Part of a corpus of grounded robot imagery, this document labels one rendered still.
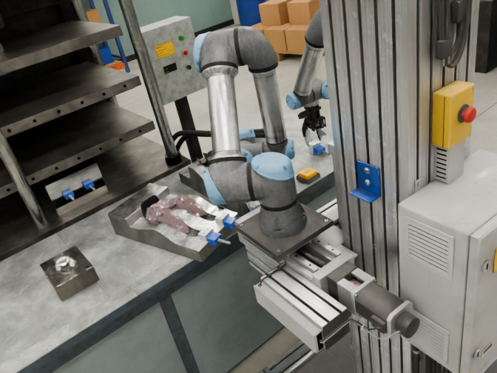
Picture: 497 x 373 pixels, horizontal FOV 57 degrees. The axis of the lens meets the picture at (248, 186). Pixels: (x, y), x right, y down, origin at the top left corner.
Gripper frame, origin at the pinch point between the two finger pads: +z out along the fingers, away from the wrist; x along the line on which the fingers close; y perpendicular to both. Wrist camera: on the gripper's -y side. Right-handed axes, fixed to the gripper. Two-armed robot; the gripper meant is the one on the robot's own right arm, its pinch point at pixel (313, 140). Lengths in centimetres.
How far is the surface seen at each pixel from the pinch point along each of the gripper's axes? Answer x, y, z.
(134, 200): -91, -9, -5
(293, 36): 237, -363, 51
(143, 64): -57, -53, -48
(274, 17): 243, -413, 30
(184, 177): -63, -22, 2
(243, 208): -54, 22, 3
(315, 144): -0.6, 2.3, 1.0
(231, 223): -65, 32, -1
